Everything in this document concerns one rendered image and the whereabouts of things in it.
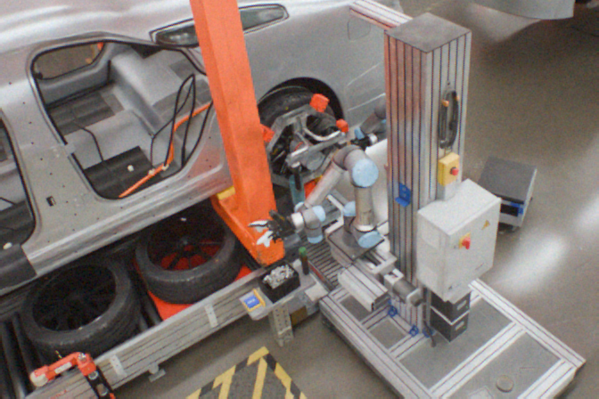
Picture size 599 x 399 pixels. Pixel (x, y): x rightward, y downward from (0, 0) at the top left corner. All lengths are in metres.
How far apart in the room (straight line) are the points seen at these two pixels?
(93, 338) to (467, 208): 2.16
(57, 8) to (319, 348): 2.43
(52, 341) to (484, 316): 2.46
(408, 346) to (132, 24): 2.29
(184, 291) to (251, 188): 0.90
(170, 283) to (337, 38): 1.78
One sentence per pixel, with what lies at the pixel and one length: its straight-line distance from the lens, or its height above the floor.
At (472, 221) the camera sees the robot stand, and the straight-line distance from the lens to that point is 2.80.
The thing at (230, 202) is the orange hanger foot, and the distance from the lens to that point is 3.81.
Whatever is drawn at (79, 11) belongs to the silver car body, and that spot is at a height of 2.01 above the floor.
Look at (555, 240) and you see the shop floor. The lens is 4.50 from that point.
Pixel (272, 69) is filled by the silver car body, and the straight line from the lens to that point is 3.56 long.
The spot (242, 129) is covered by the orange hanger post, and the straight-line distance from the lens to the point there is 2.96.
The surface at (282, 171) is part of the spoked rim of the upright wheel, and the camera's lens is 3.98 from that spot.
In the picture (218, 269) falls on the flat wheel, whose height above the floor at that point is 0.48.
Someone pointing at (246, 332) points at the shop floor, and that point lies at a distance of 3.98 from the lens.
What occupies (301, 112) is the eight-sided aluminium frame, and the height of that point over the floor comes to 1.12.
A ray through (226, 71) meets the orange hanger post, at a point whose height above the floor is 1.83.
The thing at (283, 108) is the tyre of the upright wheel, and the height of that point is 1.15.
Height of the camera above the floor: 3.18
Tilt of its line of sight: 39 degrees down
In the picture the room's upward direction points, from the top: 8 degrees counter-clockwise
